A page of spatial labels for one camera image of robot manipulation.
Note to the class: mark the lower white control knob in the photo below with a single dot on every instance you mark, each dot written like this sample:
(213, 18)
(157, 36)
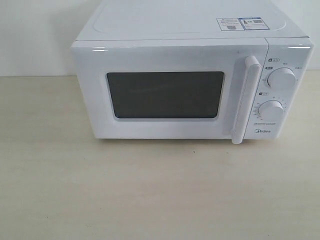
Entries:
(271, 110)

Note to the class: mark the white microwave door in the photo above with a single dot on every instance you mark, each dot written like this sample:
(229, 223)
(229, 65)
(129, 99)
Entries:
(169, 89)

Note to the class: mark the upper white control knob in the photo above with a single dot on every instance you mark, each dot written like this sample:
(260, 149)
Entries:
(281, 79)

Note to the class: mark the white microwave oven body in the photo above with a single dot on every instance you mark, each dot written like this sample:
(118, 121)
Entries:
(142, 20)

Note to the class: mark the white control knob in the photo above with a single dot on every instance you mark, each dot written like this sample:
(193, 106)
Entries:
(281, 79)
(271, 110)

